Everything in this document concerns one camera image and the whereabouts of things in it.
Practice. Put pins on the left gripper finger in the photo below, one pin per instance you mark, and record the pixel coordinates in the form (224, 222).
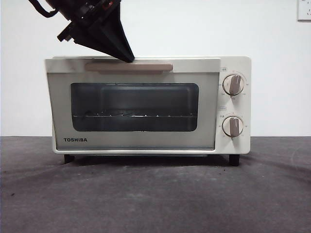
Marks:
(97, 44)
(110, 26)

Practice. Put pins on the white Toshiba toaster oven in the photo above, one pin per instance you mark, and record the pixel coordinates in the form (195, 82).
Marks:
(233, 106)

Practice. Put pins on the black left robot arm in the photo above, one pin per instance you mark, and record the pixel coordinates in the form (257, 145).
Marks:
(73, 6)

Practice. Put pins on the temperature knob with beige grip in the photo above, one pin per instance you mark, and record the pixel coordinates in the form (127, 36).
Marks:
(233, 84)

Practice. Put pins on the timer knob with beige grip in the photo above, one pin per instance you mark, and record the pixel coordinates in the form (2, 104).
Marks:
(232, 126)

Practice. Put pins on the white wall power outlet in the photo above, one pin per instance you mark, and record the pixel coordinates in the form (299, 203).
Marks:
(305, 9)

